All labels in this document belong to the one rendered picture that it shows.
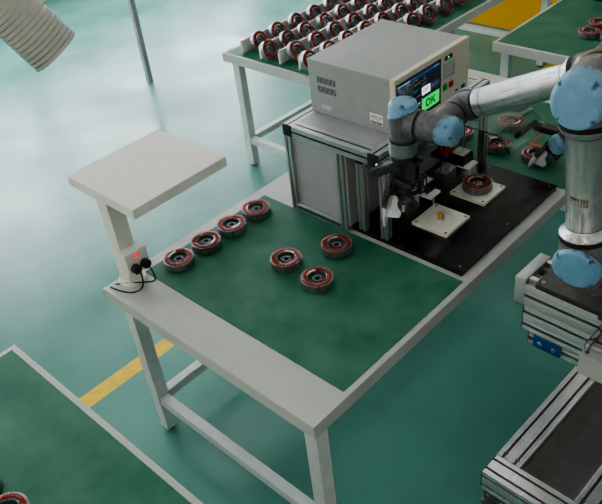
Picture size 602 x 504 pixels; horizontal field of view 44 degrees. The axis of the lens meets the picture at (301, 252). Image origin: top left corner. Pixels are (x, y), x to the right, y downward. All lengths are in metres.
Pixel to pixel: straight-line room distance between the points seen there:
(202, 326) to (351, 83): 0.96
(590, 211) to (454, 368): 1.60
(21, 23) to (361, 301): 1.31
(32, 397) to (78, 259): 1.95
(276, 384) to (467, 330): 1.42
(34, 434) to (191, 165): 0.92
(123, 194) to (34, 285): 1.95
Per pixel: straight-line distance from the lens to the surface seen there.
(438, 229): 2.70
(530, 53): 4.21
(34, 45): 2.35
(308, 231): 2.78
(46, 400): 2.39
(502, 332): 3.45
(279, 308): 2.45
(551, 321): 2.20
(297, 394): 2.18
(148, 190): 2.30
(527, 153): 3.16
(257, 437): 3.08
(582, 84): 1.64
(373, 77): 2.55
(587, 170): 1.75
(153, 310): 2.56
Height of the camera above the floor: 2.35
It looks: 37 degrees down
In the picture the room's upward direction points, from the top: 7 degrees counter-clockwise
